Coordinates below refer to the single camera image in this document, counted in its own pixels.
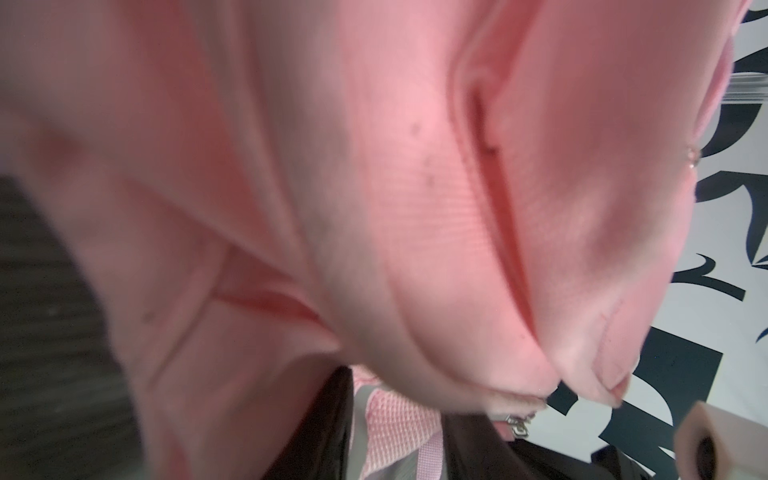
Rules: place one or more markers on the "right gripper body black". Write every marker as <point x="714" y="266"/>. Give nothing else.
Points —
<point x="606" y="463"/>

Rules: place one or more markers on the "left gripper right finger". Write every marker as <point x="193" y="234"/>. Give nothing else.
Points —
<point x="475" y="450"/>

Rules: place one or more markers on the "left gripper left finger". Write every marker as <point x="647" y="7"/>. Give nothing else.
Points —
<point x="319" y="448"/>

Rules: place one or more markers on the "pink student backpack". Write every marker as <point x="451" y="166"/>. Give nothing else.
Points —
<point x="476" y="200"/>

